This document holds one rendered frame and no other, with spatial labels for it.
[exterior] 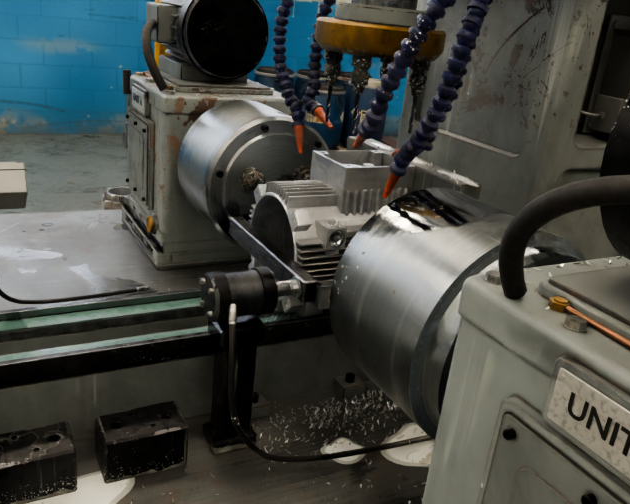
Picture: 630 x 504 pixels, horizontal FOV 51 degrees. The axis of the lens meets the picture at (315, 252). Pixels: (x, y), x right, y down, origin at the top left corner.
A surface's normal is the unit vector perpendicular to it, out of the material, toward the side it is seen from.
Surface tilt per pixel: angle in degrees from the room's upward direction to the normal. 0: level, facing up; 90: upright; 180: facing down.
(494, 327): 90
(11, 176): 52
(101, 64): 90
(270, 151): 90
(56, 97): 90
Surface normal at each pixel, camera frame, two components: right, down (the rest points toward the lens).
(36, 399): 0.47, 0.37
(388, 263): -0.69, -0.42
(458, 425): -0.88, 0.07
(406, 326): -0.83, -0.13
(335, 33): -0.70, 0.18
